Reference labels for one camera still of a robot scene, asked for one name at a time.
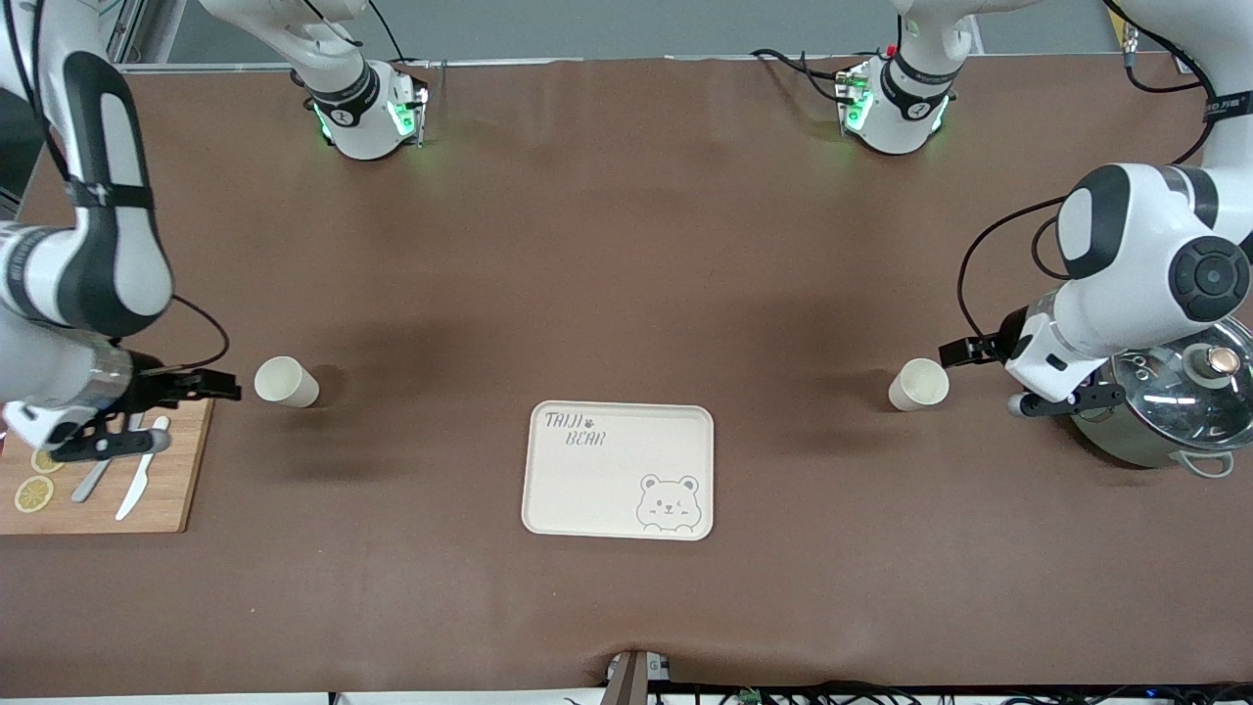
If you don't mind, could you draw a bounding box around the black left base cable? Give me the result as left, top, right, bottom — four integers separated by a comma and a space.
752, 47, 855, 105

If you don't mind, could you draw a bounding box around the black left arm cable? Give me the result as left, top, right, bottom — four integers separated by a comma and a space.
957, 0, 1220, 342

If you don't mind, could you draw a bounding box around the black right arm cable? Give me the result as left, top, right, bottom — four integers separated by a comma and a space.
0, 0, 231, 375

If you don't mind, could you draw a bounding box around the aluminium frame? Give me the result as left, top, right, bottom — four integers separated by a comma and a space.
106, 0, 189, 68

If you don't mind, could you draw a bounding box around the grey plastic knife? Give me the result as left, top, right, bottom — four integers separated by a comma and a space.
71, 411, 146, 504

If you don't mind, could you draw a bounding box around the white plastic knife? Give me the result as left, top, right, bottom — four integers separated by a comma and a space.
116, 416, 170, 522

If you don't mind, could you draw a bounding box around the black right base cable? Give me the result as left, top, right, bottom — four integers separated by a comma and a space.
367, 0, 408, 66

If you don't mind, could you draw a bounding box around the white plastic cup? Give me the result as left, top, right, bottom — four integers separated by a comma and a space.
254, 355, 321, 409
888, 357, 951, 412

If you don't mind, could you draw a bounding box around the bamboo cutting board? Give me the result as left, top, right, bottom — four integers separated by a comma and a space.
0, 397, 215, 535

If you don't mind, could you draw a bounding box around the cream bear print tray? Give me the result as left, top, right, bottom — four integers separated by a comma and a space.
521, 400, 716, 541

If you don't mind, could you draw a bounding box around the glass pot lid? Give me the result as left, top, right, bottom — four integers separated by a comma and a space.
1101, 315, 1253, 444

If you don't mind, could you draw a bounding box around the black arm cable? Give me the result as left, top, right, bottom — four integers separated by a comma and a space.
0, 0, 231, 375
957, 0, 1220, 342

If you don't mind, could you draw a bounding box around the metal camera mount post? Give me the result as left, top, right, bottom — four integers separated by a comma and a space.
607, 649, 673, 705

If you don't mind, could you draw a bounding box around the black base cable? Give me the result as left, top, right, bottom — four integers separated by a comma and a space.
752, 47, 855, 105
367, 0, 408, 66

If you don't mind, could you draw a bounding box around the brown table cover mat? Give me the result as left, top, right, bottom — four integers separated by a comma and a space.
0, 57, 1253, 698

